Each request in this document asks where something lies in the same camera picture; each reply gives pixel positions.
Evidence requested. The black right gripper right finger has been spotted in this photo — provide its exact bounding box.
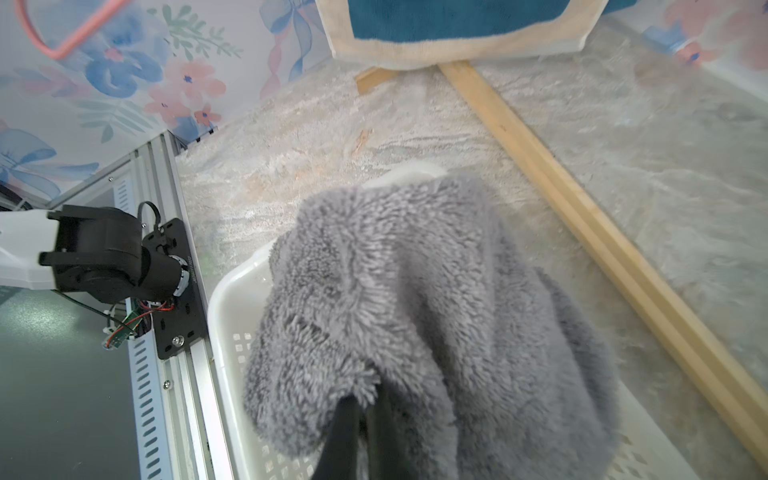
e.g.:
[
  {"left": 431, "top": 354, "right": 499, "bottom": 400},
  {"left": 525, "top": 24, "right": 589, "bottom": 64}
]
[{"left": 365, "top": 385, "right": 414, "bottom": 480}]

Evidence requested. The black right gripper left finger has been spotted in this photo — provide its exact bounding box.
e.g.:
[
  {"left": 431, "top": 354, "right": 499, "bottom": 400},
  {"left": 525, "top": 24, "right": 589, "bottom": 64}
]
[{"left": 311, "top": 396, "right": 361, "bottom": 480}]

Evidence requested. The grey terry towel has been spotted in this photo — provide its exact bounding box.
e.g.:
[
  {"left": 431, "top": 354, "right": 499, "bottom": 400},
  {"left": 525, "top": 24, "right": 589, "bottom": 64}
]
[{"left": 243, "top": 175, "right": 620, "bottom": 479}]

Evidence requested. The pink wire hanger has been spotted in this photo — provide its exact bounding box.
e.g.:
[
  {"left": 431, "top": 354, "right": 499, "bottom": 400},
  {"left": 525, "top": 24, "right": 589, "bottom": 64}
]
[{"left": 14, "top": 0, "right": 133, "bottom": 61}]

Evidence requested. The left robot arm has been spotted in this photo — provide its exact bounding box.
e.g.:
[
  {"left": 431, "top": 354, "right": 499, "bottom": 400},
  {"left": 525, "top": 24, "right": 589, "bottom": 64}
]
[{"left": 1, "top": 201, "right": 193, "bottom": 304}]

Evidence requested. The white perforated plastic basket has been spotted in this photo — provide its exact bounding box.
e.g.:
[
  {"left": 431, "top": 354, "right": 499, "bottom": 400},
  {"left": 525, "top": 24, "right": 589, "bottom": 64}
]
[{"left": 209, "top": 162, "right": 695, "bottom": 479}]

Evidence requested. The beige towel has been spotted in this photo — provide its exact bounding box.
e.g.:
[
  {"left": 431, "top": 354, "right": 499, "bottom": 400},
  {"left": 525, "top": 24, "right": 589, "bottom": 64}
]
[{"left": 317, "top": 1, "right": 608, "bottom": 70}]

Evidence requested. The dark teal patterned towel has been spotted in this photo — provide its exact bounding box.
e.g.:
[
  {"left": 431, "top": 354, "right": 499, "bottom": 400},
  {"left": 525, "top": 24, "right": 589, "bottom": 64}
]
[{"left": 348, "top": 0, "right": 635, "bottom": 44}]

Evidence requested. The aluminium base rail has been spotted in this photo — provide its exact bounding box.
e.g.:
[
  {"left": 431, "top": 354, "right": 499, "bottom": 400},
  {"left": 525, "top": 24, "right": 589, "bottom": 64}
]
[{"left": 1, "top": 250, "right": 234, "bottom": 479}]

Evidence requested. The wooden clothes rack frame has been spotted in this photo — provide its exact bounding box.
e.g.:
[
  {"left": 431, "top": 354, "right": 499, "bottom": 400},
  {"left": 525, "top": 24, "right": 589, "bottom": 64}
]
[{"left": 355, "top": 59, "right": 768, "bottom": 472}]

